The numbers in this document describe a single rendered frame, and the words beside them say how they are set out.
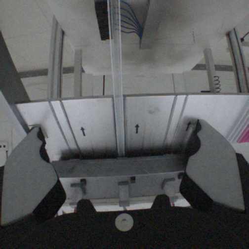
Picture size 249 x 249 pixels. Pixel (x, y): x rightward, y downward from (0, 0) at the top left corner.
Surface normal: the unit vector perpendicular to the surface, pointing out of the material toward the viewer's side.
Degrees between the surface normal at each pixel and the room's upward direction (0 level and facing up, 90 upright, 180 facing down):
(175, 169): 133
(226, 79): 90
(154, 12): 0
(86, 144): 43
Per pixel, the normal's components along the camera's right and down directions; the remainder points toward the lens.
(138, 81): 0.03, -0.07
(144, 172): -0.01, -0.73
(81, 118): 0.06, 0.67
